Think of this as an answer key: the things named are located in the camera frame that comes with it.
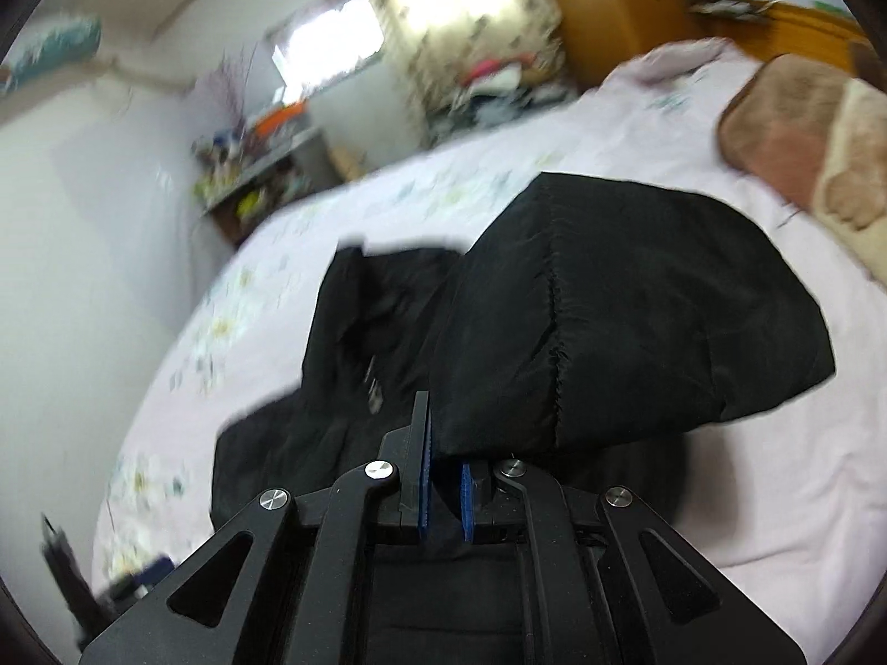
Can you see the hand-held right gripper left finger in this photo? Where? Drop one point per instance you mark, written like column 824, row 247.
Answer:
column 424, row 478

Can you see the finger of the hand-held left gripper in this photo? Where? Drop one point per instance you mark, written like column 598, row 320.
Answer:
column 154, row 569

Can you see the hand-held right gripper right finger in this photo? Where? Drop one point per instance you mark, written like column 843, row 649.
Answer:
column 471, row 502

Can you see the black padded jacket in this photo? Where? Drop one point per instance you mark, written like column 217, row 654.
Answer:
column 624, row 305

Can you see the pile of colourful clothes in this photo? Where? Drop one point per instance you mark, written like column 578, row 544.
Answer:
column 499, row 90

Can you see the bed with pink floral sheet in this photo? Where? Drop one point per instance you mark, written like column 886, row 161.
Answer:
column 762, row 443

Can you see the cluttered shelf unit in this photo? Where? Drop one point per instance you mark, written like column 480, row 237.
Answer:
column 256, row 187

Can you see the orange box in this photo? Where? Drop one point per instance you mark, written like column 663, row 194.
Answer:
column 277, row 119

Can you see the purple dried branches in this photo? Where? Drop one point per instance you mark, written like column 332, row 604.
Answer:
column 232, row 83

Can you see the window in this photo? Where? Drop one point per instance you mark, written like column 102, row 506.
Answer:
column 332, row 34

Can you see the floral curtain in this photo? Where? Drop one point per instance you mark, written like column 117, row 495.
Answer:
column 457, row 21

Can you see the brown plush blanket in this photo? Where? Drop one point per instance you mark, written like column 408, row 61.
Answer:
column 790, row 131

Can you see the wooden wardrobe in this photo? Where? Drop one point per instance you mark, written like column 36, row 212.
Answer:
column 617, row 7

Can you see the teal bag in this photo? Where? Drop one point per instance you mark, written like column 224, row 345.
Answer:
column 55, row 48

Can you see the wooden headboard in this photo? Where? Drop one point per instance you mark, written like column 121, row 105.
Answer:
column 797, row 28

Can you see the white wall pipe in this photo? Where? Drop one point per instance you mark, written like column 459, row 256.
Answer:
column 145, row 76

